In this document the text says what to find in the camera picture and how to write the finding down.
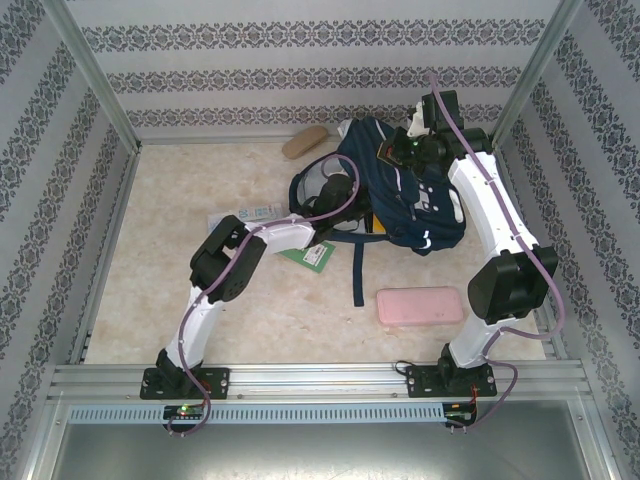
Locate tan glasses case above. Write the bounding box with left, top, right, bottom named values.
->
left=281, top=125, right=329, bottom=160

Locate green small notebook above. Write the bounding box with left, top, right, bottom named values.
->
left=277, top=240, right=337, bottom=274

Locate navy blue backpack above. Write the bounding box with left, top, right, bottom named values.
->
left=288, top=117, right=469, bottom=307

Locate clear plastic blue mask pack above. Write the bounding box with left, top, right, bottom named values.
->
left=207, top=202, right=284, bottom=231

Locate pink pencil case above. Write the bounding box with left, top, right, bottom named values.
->
left=376, top=285, right=465, bottom=329

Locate right small circuit board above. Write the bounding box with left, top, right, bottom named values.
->
left=444, top=402, right=479, bottom=426

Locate small circuit board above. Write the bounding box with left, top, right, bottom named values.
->
left=163, top=404, right=206, bottom=420
left=444, top=402, right=479, bottom=426

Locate left small circuit board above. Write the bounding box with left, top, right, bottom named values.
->
left=163, top=404, right=206, bottom=420

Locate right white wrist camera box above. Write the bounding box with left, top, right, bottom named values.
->
left=407, top=99, right=431, bottom=137

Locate right aluminium side rail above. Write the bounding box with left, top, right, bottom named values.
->
left=487, top=147, right=569, bottom=360

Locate aluminium side rail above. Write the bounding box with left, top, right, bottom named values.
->
left=487, top=147, right=569, bottom=360
left=69, top=149, right=141, bottom=364

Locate right aluminium frame post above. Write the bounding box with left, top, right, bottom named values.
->
left=487, top=0, right=584, bottom=149

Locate aluminium frame post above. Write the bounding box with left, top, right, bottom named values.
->
left=42, top=0, right=144, bottom=151
left=487, top=0, right=584, bottom=149

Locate aluminium back rail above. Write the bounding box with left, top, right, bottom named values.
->
left=137, top=133, right=494, bottom=147

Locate aluminium mounting rail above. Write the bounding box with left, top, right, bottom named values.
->
left=47, top=363, right=587, bottom=401

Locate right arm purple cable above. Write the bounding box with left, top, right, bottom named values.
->
left=428, top=72, right=566, bottom=436

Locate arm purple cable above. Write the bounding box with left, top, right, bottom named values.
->
left=428, top=72, right=566, bottom=436
left=167, top=153, right=362, bottom=439

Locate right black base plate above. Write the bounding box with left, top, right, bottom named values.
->
left=405, top=364, right=498, bottom=400

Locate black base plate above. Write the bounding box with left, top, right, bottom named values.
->
left=405, top=364, right=498, bottom=400
left=139, top=367, right=231, bottom=401

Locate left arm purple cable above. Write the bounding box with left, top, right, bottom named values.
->
left=167, top=153, right=362, bottom=439

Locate slotted grey cable duct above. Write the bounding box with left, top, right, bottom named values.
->
left=67, top=402, right=446, bottom=425

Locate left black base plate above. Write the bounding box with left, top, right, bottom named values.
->
left=139, top=367, right=231, bottom=401

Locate left aluminium side rail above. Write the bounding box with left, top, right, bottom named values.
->
left=69, top=149, right=141, bottom=364

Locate left aluminium frame post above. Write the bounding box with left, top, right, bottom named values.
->
left=42, top=0, right=144, bottom=151

